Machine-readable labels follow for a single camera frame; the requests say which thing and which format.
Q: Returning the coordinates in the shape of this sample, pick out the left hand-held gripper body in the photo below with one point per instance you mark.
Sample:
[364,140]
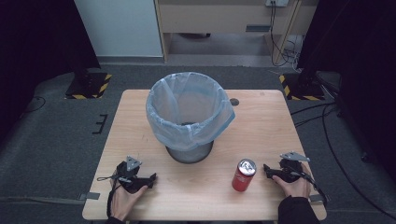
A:
[132,177]

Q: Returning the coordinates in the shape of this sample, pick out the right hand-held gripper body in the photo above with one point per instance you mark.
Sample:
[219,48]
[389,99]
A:
[289,169]

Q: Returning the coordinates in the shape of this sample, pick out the red drink can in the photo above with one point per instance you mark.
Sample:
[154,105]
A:
[243,177]

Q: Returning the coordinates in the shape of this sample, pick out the grey mesh trash bin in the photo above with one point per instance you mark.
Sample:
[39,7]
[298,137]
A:
[190,154]

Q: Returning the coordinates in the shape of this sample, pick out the pale blue bin liner bag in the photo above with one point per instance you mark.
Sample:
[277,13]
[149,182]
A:
[186,102]

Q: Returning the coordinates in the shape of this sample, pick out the person's right hand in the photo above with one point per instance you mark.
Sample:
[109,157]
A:
[295,186]

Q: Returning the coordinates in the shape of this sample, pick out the person's left hand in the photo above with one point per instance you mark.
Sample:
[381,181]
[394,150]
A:
[124,200]

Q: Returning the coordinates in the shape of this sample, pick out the grey table clamp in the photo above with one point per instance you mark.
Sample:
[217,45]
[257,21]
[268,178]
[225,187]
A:
[317,198]

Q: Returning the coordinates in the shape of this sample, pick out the dark table grommet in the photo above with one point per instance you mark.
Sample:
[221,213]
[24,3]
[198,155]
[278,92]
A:
[234,101]

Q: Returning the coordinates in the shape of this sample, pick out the black stand base striped edge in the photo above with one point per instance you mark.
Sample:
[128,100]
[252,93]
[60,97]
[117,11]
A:
[303,88]
[88,86]

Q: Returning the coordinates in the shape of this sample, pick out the black curtain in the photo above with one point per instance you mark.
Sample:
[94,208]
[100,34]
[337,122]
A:
[34,56]
[364,77]

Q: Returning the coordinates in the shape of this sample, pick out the grey cabinet label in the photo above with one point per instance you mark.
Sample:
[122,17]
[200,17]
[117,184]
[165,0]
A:
[257,28]

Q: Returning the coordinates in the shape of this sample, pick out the white panel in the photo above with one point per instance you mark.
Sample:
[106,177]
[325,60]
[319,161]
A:
[120,28]

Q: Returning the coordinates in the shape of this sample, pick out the light wooden cabinet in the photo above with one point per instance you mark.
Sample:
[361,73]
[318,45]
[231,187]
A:
[218,15]

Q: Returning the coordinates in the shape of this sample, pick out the grey power strip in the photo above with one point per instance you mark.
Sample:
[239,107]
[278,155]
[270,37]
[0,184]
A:
[277,2]

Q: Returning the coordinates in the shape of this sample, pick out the black floor bracket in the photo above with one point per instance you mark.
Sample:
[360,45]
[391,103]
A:
[101,123]

